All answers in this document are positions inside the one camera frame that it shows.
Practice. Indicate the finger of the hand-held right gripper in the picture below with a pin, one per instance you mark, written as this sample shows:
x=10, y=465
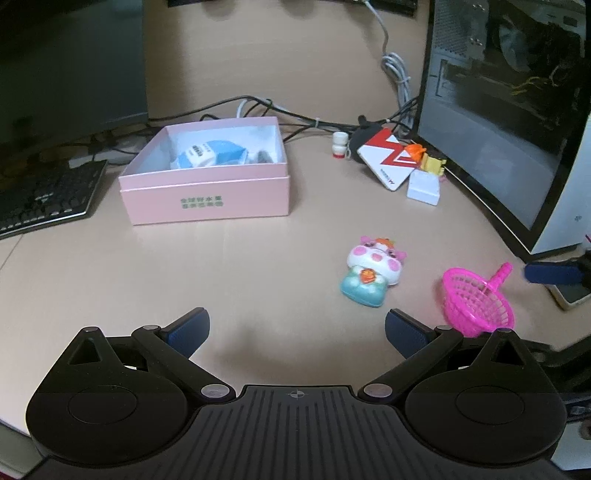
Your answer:
x=549, y=273
x=554, y=353

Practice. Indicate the black monitor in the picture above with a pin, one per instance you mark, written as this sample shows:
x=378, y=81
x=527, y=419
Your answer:
x=69, y=64

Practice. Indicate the red white card box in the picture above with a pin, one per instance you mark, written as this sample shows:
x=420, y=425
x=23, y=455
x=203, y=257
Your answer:
x=383, y=157

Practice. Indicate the small grey item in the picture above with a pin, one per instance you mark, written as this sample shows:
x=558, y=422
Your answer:
x=262, y=157

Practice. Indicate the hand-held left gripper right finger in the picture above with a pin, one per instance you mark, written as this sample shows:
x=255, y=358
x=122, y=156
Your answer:
x=406, y=333

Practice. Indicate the pink plastic strainer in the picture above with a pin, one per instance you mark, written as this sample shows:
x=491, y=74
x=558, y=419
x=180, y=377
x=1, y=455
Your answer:
x=475, y=300

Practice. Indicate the white power strip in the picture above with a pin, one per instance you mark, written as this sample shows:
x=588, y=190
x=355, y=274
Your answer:
x=104, y=154

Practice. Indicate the small white bottle red cap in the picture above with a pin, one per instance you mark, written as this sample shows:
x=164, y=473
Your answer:
x=340, y=145

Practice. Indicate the pink cardboard box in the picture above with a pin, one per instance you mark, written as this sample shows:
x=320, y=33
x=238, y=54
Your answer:
x=207, y=189

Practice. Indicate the orange plastic toy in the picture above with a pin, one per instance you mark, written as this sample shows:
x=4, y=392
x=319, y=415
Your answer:
x=415, y=151

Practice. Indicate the yellow toy cup pink base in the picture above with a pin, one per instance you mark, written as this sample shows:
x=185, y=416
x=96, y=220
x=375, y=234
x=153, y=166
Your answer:
x=434, y=165

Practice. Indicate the small white box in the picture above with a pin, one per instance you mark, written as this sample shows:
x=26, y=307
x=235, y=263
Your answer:
x=424, y=187

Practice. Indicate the white computer case glass panel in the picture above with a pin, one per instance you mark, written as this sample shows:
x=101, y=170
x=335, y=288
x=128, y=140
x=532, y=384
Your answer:
x=503, y=101

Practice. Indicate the black keyboard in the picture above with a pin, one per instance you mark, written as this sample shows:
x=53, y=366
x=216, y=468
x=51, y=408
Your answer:
x=46, y=198

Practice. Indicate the black power adapter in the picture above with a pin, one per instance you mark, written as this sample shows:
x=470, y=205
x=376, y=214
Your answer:
x=361, y=136

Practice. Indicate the blue white milk carton toy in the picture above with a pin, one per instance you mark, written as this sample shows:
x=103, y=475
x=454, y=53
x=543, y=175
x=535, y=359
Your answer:
x=207, y=154

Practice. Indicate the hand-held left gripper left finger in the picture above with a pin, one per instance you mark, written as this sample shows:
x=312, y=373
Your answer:
x=190, y=330

